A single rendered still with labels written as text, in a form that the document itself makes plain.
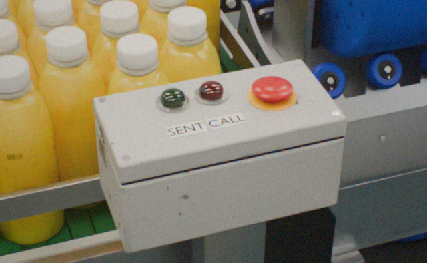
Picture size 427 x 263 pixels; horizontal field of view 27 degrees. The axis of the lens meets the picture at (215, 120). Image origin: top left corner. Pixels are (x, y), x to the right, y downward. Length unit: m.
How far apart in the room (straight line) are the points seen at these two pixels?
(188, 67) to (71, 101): 0.12
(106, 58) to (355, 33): 0.30
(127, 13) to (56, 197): 0.20
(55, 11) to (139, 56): 0.12
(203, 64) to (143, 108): 0.15
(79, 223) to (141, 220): 0.21
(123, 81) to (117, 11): 0.09
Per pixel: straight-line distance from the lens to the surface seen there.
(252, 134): 0.73
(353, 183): 1.12
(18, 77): 0.82
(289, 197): 0.78
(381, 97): 1.09
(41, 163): 0.87
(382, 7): 0.97
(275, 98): 0.75
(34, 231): 0.92
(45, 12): 0.92
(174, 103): 0.75
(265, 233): 0.97
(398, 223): 1.30
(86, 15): 0.98
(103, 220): 0.95
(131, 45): 0.85
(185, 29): 0.88
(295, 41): 1.10
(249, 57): 1.05
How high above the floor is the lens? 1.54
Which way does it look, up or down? 37 degrees down
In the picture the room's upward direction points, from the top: straight up
